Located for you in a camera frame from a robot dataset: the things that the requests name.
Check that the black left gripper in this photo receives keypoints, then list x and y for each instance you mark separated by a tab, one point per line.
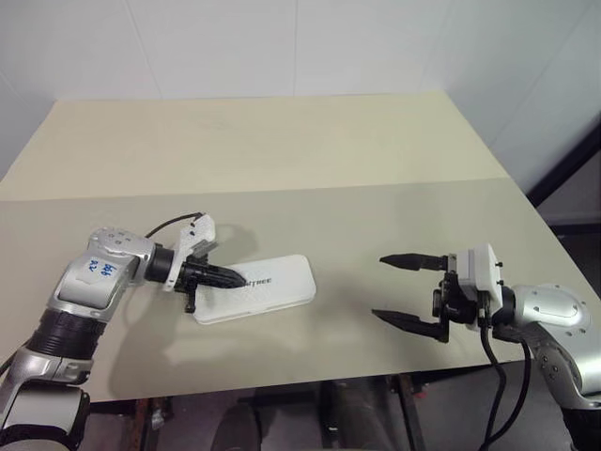
195	272

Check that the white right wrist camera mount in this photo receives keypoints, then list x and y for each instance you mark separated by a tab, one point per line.
479	268

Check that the white plastic pencil case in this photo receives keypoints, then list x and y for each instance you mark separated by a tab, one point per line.
282	291

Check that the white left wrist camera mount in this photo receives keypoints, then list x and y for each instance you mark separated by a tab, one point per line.
197	232

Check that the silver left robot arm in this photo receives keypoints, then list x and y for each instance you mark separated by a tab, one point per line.
94	291

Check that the black metal frame post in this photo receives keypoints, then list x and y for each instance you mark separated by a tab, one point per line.
563	160

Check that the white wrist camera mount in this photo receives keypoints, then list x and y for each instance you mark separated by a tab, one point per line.
479	268
197	232

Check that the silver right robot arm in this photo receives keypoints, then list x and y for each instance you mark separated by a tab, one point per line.
554	305

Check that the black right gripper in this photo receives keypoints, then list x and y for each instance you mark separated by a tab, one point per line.
446	300

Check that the white handwritten label sticker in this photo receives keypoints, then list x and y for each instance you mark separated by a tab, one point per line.
98	271

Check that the black table leg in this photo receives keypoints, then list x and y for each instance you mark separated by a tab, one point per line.
412	413

